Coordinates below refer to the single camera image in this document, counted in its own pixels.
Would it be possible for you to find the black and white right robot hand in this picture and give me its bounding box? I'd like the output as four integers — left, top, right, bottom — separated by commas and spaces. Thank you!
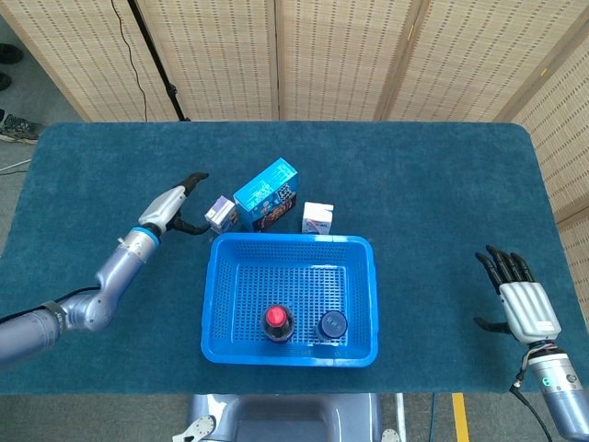
473, 245, 562, 344

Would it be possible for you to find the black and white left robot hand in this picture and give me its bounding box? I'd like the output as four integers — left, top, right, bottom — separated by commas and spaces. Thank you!
137, 172, 211, 237

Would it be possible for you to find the small purple carton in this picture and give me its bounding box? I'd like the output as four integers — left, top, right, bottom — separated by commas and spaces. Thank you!
203, 194, 239, 234

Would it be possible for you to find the blue cookie box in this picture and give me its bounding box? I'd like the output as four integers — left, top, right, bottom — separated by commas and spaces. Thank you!
233, 157, 299, 233

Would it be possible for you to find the cola bottle red cap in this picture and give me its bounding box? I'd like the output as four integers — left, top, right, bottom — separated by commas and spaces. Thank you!
260, 305, 295, 345

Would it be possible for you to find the white bottle blue cap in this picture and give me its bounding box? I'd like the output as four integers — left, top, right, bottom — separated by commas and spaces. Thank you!
315, 310, 349, 344

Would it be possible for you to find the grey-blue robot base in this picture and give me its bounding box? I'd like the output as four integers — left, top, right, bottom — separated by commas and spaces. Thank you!
172, 393, 401, 442

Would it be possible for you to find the blue plastic perforated basket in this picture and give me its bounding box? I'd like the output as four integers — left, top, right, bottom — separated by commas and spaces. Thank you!
200, 231, 379, 367

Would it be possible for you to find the small white carton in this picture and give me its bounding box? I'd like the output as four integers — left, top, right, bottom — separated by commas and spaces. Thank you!
301, 201, 335, 235

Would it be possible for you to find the teal table mat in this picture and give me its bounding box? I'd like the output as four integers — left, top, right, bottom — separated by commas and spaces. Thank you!
0, 121, 589, 397

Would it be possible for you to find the black tripod pole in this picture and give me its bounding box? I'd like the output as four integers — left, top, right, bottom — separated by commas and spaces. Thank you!
126, 0, 192, 123

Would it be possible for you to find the bamboo folding screen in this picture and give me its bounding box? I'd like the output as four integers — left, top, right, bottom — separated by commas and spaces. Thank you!
0, 0, 589, 296

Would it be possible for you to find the grey sneaker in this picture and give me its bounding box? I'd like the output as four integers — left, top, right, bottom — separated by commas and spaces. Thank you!
0, 112, 40, 145

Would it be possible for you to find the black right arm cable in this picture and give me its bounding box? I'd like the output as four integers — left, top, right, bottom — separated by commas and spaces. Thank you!
508, 354, 553, 442

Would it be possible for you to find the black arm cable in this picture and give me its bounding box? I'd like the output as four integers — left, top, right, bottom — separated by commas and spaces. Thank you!
508, 354, 553, 442
0, 285, 101, 324

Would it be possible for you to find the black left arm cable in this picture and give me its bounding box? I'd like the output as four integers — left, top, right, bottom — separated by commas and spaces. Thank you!
0, 285, 101, 324

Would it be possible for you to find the white floor cable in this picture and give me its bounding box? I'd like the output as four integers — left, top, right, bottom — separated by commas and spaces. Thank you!
0, 157, 32, 175

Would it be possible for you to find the thin black hanging cable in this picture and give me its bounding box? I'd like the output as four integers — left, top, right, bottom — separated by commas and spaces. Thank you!
110, 0, 149, 123

